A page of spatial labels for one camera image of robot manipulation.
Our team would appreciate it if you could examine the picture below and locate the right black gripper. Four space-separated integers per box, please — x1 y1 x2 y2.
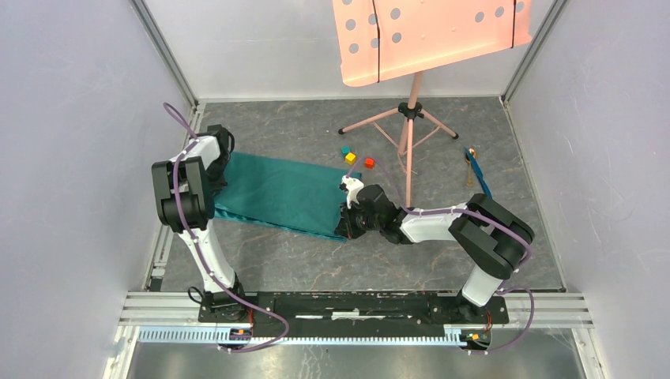
334 199 382 240

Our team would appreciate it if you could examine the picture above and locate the teal cloth napkin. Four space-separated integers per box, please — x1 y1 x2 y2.
214 152 348 242

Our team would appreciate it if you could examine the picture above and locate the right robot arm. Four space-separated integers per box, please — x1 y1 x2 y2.
334 177 535 322

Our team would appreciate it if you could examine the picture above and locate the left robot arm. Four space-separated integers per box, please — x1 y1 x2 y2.
151 124 249 322

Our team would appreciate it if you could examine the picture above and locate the red cube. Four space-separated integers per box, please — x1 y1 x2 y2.
364 157 375 170

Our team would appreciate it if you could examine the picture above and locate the yellow cube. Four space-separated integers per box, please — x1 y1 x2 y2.
344 152 357 166

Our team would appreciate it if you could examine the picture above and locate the gold spoon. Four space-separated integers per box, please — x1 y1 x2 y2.
465 148 476 187

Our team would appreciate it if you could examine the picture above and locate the pink music stand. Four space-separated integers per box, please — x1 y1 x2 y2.
332 1 533 205

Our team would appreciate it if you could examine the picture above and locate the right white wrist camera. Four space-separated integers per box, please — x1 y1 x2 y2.
340 175 365 208

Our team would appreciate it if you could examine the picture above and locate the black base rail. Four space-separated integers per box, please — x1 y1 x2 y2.
198 291 510 341

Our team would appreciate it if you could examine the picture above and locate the blue handled utensil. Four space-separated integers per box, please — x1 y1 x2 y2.
472 158 492 197

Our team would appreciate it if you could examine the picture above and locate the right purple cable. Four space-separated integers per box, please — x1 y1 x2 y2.
345 154 536 355

